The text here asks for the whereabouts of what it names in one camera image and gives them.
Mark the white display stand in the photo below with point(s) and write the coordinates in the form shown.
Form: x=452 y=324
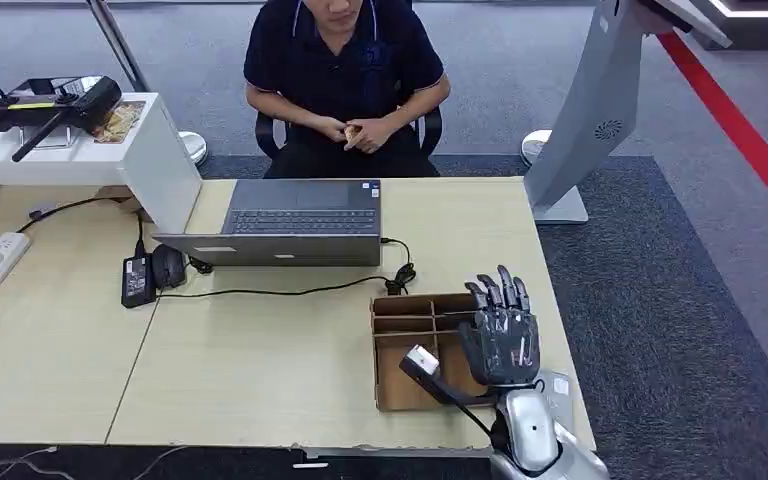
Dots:
x=152 y=166

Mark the black remote controller with antennas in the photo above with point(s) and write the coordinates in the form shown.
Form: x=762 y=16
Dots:
x=86 y=101

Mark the dark metal pole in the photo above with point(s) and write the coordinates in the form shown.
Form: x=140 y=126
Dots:
x=119 y=46

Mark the person's left hand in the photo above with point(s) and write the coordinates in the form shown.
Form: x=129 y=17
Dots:
x=374 y=136

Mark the black power adapter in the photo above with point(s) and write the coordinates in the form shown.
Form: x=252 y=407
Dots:
x=137 y=283

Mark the round white floor base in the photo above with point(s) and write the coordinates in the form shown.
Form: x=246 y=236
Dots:
x=532 y=146
x=194 y=146

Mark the wooden divided card box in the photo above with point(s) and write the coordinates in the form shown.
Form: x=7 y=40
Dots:
x=404 y=387

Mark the person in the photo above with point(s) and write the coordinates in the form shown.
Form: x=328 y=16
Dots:
x=344 y=60

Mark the yellow patterned packet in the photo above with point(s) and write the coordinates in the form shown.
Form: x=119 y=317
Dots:
x=118 y=123

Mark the person's right hand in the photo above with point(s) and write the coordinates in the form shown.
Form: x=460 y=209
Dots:
x=332 y=128

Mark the grey laptop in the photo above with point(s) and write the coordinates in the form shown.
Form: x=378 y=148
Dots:
x=291 y=224

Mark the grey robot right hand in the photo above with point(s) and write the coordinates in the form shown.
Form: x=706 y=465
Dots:
x=503 y=344

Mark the dark platform with light strip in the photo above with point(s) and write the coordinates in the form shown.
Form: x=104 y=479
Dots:
x=762 y=20

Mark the black office chair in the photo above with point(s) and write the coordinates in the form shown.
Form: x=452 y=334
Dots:
x=432 y=129

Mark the black computer mouse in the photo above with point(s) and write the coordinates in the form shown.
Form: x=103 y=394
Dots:
x=168 y=266

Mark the grey kiosk stand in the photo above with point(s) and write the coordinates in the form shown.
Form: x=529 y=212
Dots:
x=589 y=112

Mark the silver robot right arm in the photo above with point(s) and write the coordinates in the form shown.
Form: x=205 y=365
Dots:
x=530 y=427

